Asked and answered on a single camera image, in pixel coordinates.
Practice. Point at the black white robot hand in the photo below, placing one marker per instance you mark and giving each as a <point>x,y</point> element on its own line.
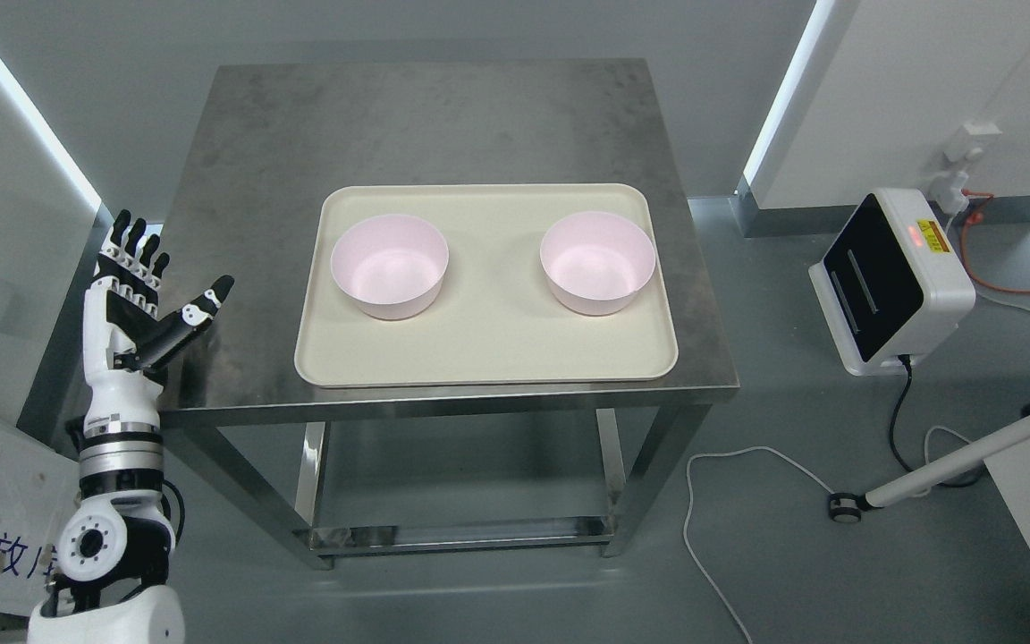
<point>122,326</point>

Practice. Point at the pink bowl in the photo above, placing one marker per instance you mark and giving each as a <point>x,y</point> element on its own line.
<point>596,262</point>
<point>391,266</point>

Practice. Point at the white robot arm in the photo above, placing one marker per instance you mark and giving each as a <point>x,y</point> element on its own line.
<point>110,584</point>

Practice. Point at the cream plastic tray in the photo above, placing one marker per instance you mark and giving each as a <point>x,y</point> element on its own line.
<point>495,320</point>

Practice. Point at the stainless steel table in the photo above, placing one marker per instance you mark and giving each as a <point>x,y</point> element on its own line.
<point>273,141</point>

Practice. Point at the white stand leg with caster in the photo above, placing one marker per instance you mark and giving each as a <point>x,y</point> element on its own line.
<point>849,507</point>

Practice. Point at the white black box device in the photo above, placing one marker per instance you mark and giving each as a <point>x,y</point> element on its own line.
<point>891,286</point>

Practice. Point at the white wall socket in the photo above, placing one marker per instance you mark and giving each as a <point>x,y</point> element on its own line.
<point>962,152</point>

